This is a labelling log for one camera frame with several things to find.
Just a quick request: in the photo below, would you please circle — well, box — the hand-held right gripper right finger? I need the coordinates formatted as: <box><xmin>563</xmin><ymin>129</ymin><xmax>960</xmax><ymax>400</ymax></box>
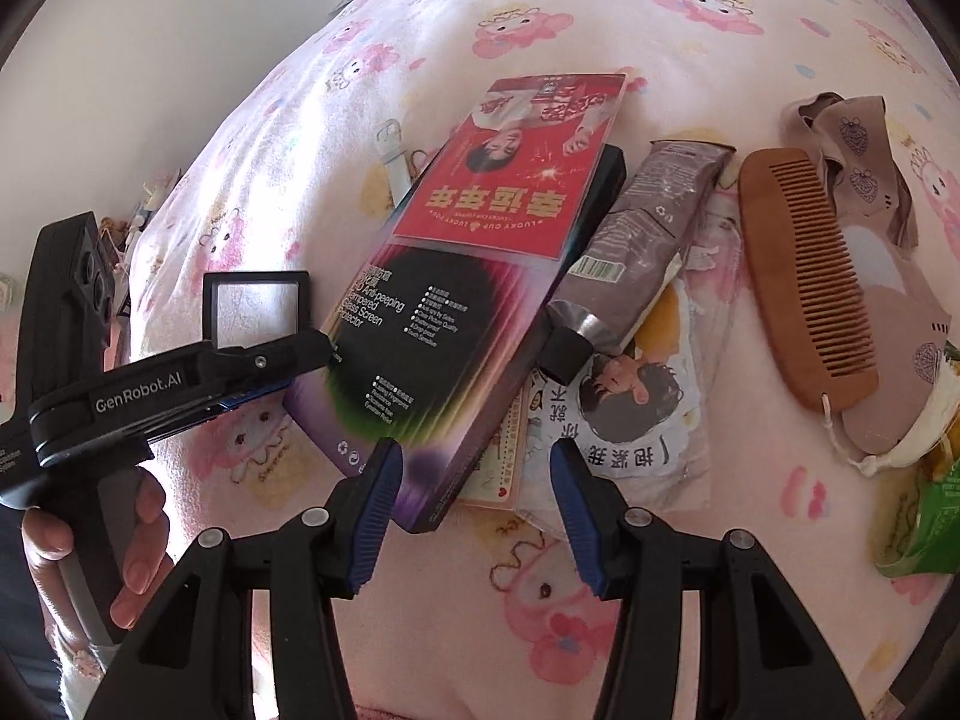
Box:
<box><xmin>549</xmin><ymin>439</ymin><xmax>871</xmax><ymax>720</ymax></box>

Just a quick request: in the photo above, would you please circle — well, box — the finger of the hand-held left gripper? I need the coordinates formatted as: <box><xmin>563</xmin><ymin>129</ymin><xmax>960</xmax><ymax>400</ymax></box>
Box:
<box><xmin>150</xmin><ymin>381</ymin><xmax>295</xmax><ymax>437</ymax></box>
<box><xmin>196</xmin><ymin>326</ymin><xmax>336</xmax><ymax>400</ymax></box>

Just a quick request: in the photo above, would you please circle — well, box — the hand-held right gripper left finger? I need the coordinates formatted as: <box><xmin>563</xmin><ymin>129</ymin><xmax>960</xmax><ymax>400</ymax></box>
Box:
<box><xmin>86</xmin><ymin>439</ymin><xmax>406</xmax><ymax>720</ymax></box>

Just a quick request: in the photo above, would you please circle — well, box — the small black framed mirror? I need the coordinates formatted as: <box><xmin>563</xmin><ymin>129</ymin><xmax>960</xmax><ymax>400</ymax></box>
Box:
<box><xmin>202</xmin><ymin>270</ymin><xmax>313</xmax><ymax>353</ymax></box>

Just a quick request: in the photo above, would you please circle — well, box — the orange sticker card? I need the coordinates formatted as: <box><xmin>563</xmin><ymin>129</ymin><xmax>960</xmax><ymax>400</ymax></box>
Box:
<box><xmin>457</xmin><ymin>390</ymin><xmax>535</xmax><ymax>512</ymax></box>

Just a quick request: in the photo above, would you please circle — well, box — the white cartoon figure sticker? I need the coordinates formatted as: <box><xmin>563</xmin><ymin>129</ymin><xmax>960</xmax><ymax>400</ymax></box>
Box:
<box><xmin>517</xmin><ymin>277</ymin><xmax>713</xmax><ymax>527</ymax></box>

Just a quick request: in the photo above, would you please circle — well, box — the black screen protector box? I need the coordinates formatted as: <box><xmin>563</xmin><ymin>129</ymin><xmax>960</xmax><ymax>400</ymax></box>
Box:
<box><xmin>285</xmin><ymin>142</ymin><xmax>628</xmax><ymax>537</ymax></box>

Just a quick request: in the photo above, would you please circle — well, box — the red printed card packet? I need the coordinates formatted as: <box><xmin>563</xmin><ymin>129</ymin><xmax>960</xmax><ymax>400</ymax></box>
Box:
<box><xmin>390</xmin><ymin>71</ymin><xmax>629</xmax><ymax>263</ymax></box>

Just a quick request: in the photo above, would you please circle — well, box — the person's left hand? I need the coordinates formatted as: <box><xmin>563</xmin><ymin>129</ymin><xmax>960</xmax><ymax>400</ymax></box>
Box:
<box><xmin>21</xmin><ymin>465</ymin><xmax>175</xmax><ymax>642</ymax></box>

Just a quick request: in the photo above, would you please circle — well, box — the white shelf with toys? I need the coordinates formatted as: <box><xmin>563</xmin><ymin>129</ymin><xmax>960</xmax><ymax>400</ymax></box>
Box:
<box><xmin>97</xmin><ymin>199</ymin><xmax>155</xmax><ymax>278</ymax></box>

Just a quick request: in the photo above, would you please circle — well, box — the pink cartoon printed blanket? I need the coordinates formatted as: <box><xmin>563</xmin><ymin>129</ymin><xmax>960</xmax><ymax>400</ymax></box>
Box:
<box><xmin>124</xmin><ymin>0</ymin><xmax>960</xmax><ymax>720</ymax></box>

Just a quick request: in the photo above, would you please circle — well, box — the brown cream tube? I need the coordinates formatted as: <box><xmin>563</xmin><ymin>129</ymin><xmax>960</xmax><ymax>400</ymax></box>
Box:
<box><xmin>536</xmin><ymin>139</ymin><xmax>740</xmax><ymax>383</ymax></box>

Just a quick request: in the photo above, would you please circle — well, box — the wooden comb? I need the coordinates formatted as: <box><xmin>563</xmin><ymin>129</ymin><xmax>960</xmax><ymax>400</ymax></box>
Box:
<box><xmin>739</xmin><ymin>146</ymin><xmax>880</xmax><ymax>428</ymax></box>

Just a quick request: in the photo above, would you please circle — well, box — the green snack packet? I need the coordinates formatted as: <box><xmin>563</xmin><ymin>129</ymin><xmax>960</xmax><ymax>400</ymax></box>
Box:
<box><xmin>874</xmin><ymin>457</ymin><xmax>960</xmax><ymax>578</ymax></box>

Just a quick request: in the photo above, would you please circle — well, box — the beige patterned sock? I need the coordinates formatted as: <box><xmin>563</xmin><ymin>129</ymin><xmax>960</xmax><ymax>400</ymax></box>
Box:
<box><xmin>784</xmin><ymin>92</ymin><xmax>920</xmax><ymax>252</ymax></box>
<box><xmin>832</xmin><ymin>240</ymin><xmax>960</xmax><ymax>481</ymax></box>

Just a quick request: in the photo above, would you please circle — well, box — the white watch strap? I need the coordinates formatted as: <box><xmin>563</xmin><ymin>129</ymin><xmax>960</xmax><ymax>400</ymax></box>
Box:
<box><xmin>375</xmin><ymin>120</ymin><xmax>421</xmax><ymax>212</ymax></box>

